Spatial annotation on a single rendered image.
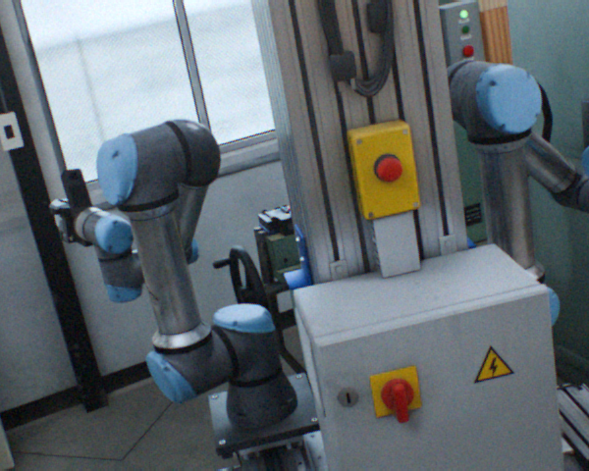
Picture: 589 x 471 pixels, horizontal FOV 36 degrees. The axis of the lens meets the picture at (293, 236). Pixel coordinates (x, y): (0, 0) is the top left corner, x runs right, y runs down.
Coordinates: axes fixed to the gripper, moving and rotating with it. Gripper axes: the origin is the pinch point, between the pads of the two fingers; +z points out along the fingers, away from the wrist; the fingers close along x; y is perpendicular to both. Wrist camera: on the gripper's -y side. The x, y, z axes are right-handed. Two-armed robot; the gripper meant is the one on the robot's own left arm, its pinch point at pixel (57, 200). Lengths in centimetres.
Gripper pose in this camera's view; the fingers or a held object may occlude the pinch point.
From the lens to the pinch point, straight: 224.2
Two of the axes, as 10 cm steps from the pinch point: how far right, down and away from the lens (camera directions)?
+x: 8.2, -2.1, 5.3
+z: -5.7, -1.9, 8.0
